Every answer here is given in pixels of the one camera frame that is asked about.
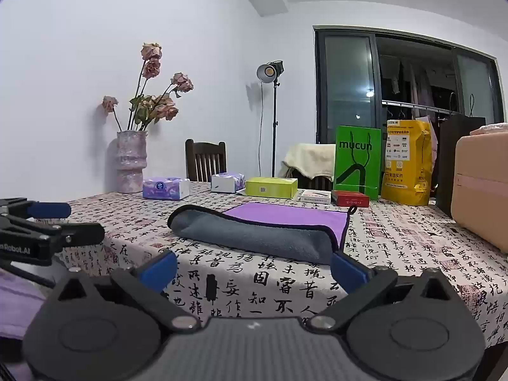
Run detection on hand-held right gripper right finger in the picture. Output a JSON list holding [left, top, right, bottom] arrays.
[[311, 251, 461, 332]]

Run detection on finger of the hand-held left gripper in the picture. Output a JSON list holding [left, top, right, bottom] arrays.
[[0, 197, 72, 220], [0, 215, 106, 247]]

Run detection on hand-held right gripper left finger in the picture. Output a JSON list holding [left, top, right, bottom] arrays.
[[44, 250, 201, 332]]

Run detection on purple and grey towel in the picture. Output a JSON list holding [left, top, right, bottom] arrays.
[[167, 202, 357, 265]]

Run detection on purple cloth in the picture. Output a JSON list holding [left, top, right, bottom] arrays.
[[0, 268, 53, 339]]

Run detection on printed tablecloth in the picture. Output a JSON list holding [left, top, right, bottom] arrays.
[[36, 180, 508, 351]]

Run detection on small red box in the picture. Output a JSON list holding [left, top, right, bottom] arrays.
[[331, 190, 371, 208]]

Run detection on small white box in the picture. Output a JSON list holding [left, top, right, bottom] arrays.
[[299, 189, 333, 205]]

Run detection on pink ceramic vase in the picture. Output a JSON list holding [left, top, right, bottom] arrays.
[[116, 130, 149, 194]]

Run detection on dark wooden chair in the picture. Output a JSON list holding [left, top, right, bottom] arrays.
[[185, 139, 228, 184], [286, 165, 333, 192]]

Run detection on green paper bag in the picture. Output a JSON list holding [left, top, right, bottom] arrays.
[[333, 125, 383, 201]]

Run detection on white and purple tissue pack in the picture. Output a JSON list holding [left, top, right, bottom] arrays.
[[210, 172, 245, 194]]

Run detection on yellow-green box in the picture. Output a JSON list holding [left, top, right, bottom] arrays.
[[244, 177, 298, 199]]

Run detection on yellow plastic bag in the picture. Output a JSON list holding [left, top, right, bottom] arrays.
[[380, 118, 433, 207]]

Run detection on cream cloth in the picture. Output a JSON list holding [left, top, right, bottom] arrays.
[[282, 142, 338, 182]]

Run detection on black paper bag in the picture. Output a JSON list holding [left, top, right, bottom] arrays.
[[435, 93, 487, 219]]

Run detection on dried rose bouquet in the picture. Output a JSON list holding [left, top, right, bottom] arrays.
[[102, 42, 195, 133]]

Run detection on pink hard case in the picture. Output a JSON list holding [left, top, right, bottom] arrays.
[[451, 130, 508, 255]]

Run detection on studio light on stand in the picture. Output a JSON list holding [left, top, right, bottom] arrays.
[[256, 60, 285, 178]]

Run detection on dark framed sliding glass door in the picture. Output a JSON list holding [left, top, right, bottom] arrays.
[[313, 25, 507, 146]]

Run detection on hanging clothes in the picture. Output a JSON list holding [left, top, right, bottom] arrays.
[[391, 57, 436, 109]]

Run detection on pink cloth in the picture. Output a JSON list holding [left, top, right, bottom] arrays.
[[470, 123, 508, 137]]

